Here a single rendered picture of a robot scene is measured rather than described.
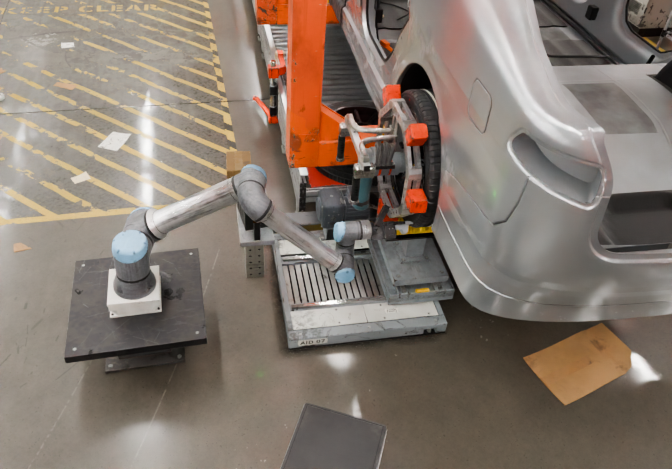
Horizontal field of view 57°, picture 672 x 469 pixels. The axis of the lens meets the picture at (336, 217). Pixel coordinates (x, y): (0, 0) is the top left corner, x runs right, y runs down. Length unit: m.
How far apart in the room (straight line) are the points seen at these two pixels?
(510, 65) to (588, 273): 0.73
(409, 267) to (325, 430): 1.14
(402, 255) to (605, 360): 1.17
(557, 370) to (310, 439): 1.42
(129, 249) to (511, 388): 1.92
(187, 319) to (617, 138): 2.20
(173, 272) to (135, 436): 0.77
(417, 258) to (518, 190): 1.41
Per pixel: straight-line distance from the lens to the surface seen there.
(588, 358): 3.51
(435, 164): 2.70
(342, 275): 2.81
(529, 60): 2.11
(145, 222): 2.92
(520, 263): 2.19
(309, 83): 3.16
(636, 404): 3.46
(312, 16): 3.02
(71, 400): 3.17
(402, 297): 3.28
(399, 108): 2.86
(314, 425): 2.55
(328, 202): 3.38
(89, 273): 3.25
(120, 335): 2.95
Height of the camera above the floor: 2.52
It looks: 40 degrees down
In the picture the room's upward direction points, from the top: 5 degrees clockwise
